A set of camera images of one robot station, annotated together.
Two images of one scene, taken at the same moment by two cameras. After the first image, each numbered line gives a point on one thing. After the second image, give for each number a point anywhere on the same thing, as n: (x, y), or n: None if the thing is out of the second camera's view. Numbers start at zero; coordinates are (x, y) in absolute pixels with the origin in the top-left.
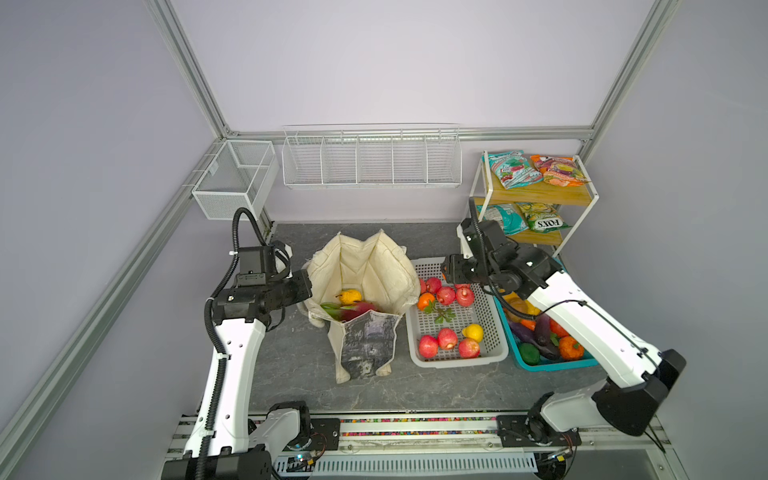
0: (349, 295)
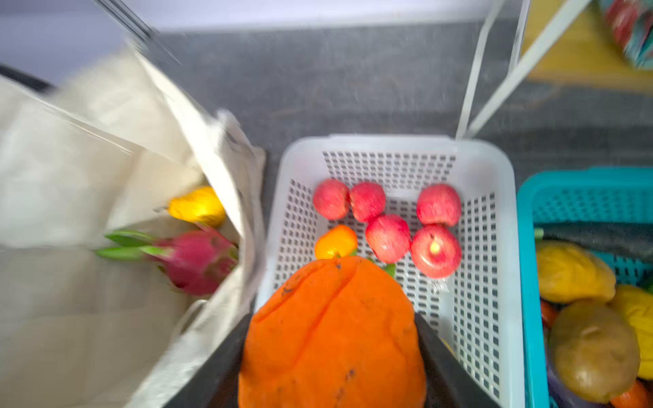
0: (201, 205)
